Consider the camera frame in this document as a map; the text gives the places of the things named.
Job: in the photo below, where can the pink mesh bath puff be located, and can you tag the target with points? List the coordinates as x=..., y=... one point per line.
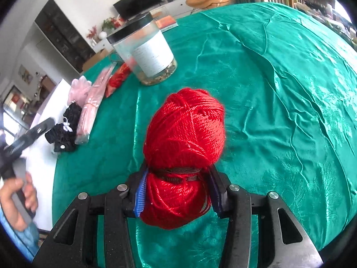
x=79, y=89

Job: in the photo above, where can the dark glass display cabinet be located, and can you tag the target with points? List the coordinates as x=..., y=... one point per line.
x=61, y=33

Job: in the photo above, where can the orange book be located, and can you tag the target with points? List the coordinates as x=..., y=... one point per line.
x=167, y=22

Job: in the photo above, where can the bushy green potted plant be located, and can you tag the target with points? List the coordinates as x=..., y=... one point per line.
x=109, y=23

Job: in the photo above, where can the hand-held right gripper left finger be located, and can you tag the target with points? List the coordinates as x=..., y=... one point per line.
x=140, y=198

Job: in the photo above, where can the flat screen television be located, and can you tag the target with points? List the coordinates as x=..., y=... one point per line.
x=136, y=1

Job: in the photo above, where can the brown cardboard box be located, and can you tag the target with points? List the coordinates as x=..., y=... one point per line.
x=94, y=58

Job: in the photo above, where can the red flowers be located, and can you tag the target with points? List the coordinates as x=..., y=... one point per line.
x=91, y=31

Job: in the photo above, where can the green satin tablecloth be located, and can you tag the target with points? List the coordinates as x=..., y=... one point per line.
x=279, y=103

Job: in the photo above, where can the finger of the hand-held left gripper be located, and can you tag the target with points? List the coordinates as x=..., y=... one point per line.
x=40, y=129

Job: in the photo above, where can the person's left forearm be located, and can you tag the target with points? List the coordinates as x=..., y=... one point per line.
x=25, y=240

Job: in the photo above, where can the red foil packet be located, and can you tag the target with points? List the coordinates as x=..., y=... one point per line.
x=117, y=79

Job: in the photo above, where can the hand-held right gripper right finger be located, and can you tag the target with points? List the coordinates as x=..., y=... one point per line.
x=214, y=195

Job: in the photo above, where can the black lace garment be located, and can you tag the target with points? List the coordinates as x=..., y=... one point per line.
x=71, y=114

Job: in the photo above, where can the pink item in clear sleeve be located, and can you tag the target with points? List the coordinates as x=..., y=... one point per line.
x=89, y=106

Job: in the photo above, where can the red yarn ball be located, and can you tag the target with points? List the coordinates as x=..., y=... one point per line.
x=184, y=134

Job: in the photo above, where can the white television cabinet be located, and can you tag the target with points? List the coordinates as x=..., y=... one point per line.
x=178, y=5

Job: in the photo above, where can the clear jar with black lid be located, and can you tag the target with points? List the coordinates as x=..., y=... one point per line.
x=147, y=53

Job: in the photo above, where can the white round vase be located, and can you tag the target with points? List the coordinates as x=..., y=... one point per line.
x=102, y=35

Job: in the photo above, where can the framed wall picture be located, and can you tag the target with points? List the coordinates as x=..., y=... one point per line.
x=25, y=74

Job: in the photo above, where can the person's left hand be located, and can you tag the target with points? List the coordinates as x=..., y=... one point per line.
x=14, y=201

